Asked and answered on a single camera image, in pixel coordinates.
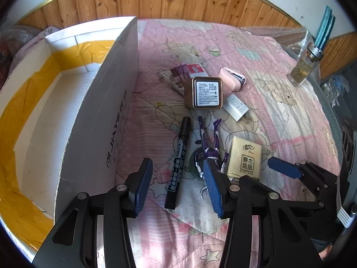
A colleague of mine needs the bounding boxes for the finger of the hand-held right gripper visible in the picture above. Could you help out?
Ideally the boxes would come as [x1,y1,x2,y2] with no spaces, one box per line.
[240,175,338,224]
[267,158,341,193]

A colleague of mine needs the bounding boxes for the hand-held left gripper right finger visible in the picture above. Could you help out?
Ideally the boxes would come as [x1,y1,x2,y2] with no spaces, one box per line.
[203,160,321,268]

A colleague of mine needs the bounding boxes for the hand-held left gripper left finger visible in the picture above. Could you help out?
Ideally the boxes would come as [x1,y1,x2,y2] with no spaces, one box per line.
[32,158,154,268]

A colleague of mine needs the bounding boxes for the beige tissue packet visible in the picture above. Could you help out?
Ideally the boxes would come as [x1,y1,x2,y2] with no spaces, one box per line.
[225,135,263,182]

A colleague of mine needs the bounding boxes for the black marker pen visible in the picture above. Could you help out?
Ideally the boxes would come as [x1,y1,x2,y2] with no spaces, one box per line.
[164,116,192,209]

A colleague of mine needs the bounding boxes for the purple action figure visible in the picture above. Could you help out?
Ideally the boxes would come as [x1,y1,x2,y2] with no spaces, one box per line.
[192,116,230,199]

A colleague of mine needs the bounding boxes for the white cardboard box yellow tape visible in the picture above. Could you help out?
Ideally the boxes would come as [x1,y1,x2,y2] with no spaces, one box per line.
[0,16,140,253]

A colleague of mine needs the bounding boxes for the red grey staple box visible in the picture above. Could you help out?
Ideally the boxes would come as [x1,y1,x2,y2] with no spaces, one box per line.
[185,64,209,79]

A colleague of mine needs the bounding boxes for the plastic bag with blue items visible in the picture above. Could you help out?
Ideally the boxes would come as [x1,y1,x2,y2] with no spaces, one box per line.
[321,74,351,107]

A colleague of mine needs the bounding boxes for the pink bear printed blanket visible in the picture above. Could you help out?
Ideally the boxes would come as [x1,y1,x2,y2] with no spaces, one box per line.
[57,19,344,268]

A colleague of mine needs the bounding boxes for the white charger plug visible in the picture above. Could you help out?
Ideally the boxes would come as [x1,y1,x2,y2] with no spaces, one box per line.
[224,94,250,122]

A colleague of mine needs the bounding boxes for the square gold tin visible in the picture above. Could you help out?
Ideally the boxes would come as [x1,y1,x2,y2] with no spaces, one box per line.
[184,76,224,109]

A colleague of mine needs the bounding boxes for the glass tea bottle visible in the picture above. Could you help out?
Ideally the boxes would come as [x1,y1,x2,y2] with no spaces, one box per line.
[287,43,325,87]

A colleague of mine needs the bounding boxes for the pink stapler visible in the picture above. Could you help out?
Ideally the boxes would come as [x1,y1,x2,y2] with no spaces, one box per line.
[218,67,246,91]

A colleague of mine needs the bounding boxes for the clear tube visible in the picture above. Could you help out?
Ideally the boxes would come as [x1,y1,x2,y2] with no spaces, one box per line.
[158,69,185,93]

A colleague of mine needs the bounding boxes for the purple binder clip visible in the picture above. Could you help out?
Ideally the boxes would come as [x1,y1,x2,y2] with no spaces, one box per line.
[170,64,185,80]

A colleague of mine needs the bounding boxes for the teal plastic strips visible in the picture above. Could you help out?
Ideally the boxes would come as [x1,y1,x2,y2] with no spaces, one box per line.
[315,5,336,51]

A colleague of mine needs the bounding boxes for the pale lilac blanket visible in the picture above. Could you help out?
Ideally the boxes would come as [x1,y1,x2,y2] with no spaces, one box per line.
[17,25,60,51]

